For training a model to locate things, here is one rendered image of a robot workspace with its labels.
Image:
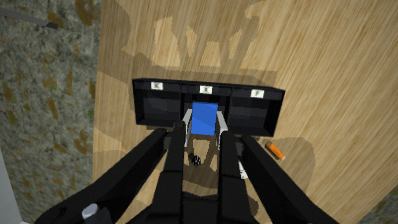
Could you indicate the black die with white pips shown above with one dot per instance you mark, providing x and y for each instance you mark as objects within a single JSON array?
[{"x": 196, "y": 161}]

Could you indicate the white domino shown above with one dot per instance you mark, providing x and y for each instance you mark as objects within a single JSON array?
[{"x": 243, "y": 174}]

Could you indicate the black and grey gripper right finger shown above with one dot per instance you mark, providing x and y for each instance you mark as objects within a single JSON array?
[{"x": 283, "y": 200}]

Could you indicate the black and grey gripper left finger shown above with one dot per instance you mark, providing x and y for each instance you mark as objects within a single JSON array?
[{"x": 106, "y": 200}]

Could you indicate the black rack of bins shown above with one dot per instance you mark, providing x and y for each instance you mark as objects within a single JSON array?
[{"x": 254, "y": 111}]

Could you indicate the orange aa battery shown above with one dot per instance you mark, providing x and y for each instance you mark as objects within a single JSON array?
[{"x": 275, "y": 151}]

